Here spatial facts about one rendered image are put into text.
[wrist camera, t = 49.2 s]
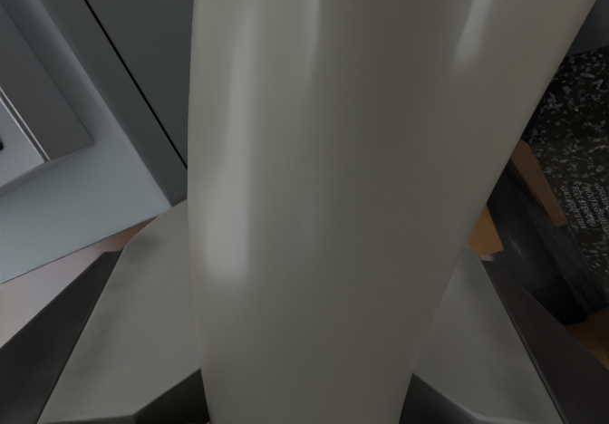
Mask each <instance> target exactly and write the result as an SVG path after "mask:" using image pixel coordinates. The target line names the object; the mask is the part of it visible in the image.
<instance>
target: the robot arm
mask: <svg viewBox="0 0 609 424"><path fill-rule="evenodd" d="M208 422H210V418H209V415H208V406H207V401H206V396H205V391H204V385H203V380H202V375H201V369H200V363H199V357H198V344H197V336H196V329H195V321H194V313H193V304H192V292H191V280H190V267H189V222H188V199H185V200H184V201H182V202H180V203H179V204H177V205H176V206H175V207H172V208H171V209H169V210H167V211H166V212H164V213H163V214H161V215H160V216H158V217H157V218H155V219H154V220H153V221H151V222H150V223H149V224H147V225H146V226H145V227H144V228H143V229H142V230H141V231H140V232H139V233H138V234H136V235H135V236H134V237H133V238H132V239H131V240H130V241H129V242H128V243H127V244H126V245H125V246H124V247H123V248H121V249H120V250H119V251H111V252H103V253H102V254H101V255H100V256H99V257H98V258H97V259H96V260H95V261H93V262H92V263H91V264H90V265H89V266H88V267H87V268H86V269H85V270H84V271H83V272H82V273H80V274H79V275H78V276H77V277H76V278H75V279H74V280H73V281H72V282H71V283H70V284H68V285H67V286H66V287H65V288H64V289H63V290H62V291H61V292H60V293H59V294H58V295H56V296H55V297H54V298H53V299H52V301H51V302H50V303H48V304H47V305H46V306H45V307H44V308H43V309H42V310H41V311H40V312H39V313H38V314H37V315H36V316H35V317H34V318H33V319H31V320H30V321H29V322H28V323H27V324H26V325H25V326H24V327H23V328H22V329H21V330H19V331H18V332H17V333H16V334H15V335H14V336H13V337H12V338H11V339H10V340H9V341H8V342H6V343H5V344H4V345H3V346H2V347H1V348H0V424H207V423H208ZM399 424H609V370H607V369H606V368H605V366H604V365H603V364H602V363H601V362H599V361H598V360H597V359H596V358H595V357H594V355H593V354H592V353H591V352H589V351H588V350H587V349H586V348H585V347H584V345H583V344H582V343H580V342H579V341H578V340H577V339H576V338H575V337H574V335H573V334H572V333H570V332H569V331H568V330H567V329H566V328H565V327H564V326H563V325H562V324H561V323H560V322H559V321H558V320H557V319H556V318H555V317H554V316H553V315H552V314H551V313H550V312H549V311H548V310H547V309H546V308H545V307H544V306H543V305H542V304H541V303H540V302H539V301H538V300H537V299H536V298H535V297H534V296H533V295H532V294H530V293H529V292H528V291H527V290H526V289H525V288H524V287H523V286H522V285H521V284H520V283H519V282H518V281H517V280H516V279H515V278H514V277H513V276H512V275H511V274H510V273H509V272H508V271H507V270H506V269H505V268H504V267H503V266H502V265H501V264H500V263H499V262H494V261H484V260H482V259H481V258H480V257H479V255H478V254H477V253H476V252H475V251H474V250H473V249H472V248H471V247H470V246H469V245H468V244H466V246H465V248H464V250H463V252H462V254H461V256H460V258H459V261H458V263H457V265H456V267H455V269H454V272H453V274H452V276H451V278H450V280H449V283H448V286H447V288H446V290H445V292H444V295H443V296H442V298H441V300H440V304H439V306H438V308H437V311H436V313H435V314H434V317H433V319H432V322H431V324H430V328H429V330H428V332H427V335H426V338H425V340H424V343H423V345H422V347H421V349H420V354H419V356H418V359H417V361H416V364H415V367H414V370H413V373H412V375H411V381H410V384H409V387H408V390H407V393H406V397H405V400H404V402H403V406H402V410H401V416H400V421H399Z"/></svg>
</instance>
